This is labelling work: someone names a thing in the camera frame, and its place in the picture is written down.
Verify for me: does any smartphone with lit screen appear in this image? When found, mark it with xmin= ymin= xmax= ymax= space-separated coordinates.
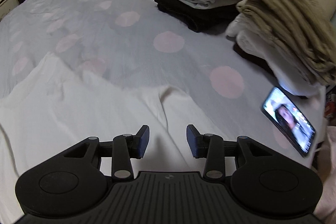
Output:
xmin=261 ymin=87 xmax=316 ymax=157

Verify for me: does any white fluffy folded garment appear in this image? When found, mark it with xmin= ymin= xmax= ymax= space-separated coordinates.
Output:
xmin=226 ymin=14 xmax=323 ymax=98

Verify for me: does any white t-shirt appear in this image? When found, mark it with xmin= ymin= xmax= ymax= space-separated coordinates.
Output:
xmin=1 ymin=53 xmax=232 ymax=223

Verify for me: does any pink fluffy pyjama clothing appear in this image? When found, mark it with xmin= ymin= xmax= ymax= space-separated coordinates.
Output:
xmin=314 ymin=126 xmax=336 ymax=223

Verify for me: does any black folded garment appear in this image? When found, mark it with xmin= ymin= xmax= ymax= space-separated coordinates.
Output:
xmin=154 ymin=0 xmax=239 ymax=33

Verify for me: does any brown ribbed folded garment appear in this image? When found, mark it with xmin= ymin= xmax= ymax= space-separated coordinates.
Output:
xmin=238 ymin=0 xmax=335 ymax=86

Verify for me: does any grey pink-dotted bed sheet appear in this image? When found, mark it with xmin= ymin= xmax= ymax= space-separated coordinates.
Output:
xmin=1 ymin=0 xmax=314 ymax=166

